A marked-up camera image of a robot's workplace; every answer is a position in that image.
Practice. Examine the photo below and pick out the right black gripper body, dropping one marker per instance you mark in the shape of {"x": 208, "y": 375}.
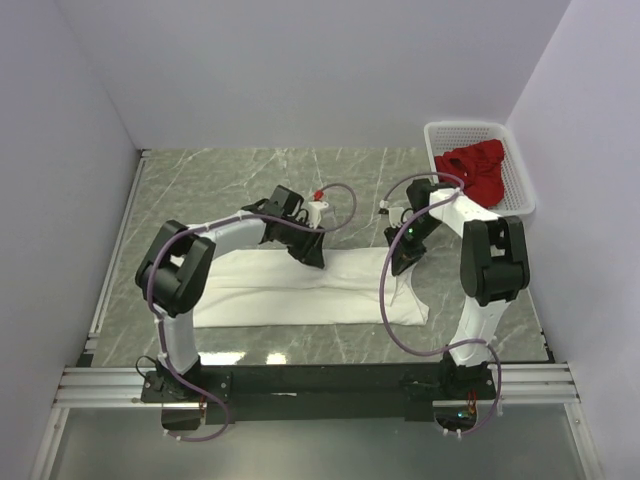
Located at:
{"x": 419, "y": 228}

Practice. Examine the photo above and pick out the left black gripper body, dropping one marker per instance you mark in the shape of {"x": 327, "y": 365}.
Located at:
{"x": 293, "y": 237}

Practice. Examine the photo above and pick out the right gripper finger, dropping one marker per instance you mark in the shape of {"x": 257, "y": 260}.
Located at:
{"x": 402, "y": 256}
{"x": 415, "y": 251}

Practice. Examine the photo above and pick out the white t shirt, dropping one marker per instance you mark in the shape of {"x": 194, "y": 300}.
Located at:
{"x": 251, "y": 288}

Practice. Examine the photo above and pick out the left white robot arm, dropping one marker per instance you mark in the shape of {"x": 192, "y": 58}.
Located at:
{"x": 174, "y": 271}

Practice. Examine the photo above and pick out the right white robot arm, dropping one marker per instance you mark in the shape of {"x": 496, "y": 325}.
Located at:
{"x": 494, "y": 265}

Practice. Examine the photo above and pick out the red t shirt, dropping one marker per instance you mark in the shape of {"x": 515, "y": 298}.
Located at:
{"x": 480, "y": 167}

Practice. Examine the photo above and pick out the white plastic basket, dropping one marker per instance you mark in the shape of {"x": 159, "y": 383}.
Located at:
{"x": 443, "y": 136}

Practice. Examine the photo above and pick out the black base beam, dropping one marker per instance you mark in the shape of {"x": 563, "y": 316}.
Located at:
{"x": 317, "y": 392}

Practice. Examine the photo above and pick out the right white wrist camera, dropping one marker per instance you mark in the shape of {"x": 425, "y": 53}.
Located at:
{"x": 394, "y": 215}

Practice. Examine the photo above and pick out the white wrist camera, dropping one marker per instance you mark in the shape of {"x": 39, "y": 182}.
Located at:
{"x": 317, "y": 208}
{"x": 394, "y": 215}

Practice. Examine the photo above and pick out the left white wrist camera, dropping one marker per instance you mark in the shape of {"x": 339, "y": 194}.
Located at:
{"x": 317, "y": 208}

